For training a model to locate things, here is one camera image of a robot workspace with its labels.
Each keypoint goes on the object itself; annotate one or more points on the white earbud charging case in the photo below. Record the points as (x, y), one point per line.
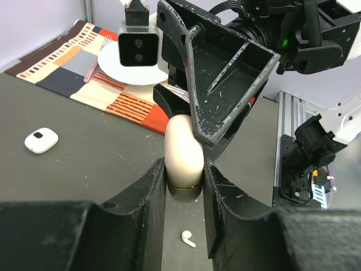
(41, 140)

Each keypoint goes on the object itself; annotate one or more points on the white paper plate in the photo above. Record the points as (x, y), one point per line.
(109, 62)

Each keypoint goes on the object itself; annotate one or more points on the patterned orange placemat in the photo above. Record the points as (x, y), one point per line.
(62, 64)

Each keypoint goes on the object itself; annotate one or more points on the pink earbud charging case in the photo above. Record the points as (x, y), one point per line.
(184, 160)

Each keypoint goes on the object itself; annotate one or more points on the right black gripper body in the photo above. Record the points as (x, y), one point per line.
(299, 31)

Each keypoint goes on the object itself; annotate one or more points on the pink handled fork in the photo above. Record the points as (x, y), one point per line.
(88, 76)

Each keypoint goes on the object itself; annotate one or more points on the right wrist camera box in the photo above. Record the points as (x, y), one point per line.
(138, 37)

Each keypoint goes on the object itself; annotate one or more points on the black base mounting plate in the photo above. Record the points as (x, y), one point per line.
(292, 187)

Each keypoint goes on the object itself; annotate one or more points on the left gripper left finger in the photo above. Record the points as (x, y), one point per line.
(123, 233)

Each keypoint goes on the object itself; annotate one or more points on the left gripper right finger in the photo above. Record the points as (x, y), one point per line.
(244, 234)

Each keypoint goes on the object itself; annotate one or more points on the white earbud centre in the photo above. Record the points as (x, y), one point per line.
(185, 236)

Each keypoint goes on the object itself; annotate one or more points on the aluminium front rail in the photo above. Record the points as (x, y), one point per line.
(293, 112)

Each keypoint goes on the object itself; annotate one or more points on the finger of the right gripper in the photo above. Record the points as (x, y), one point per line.
(173, 105)
(224, 69)

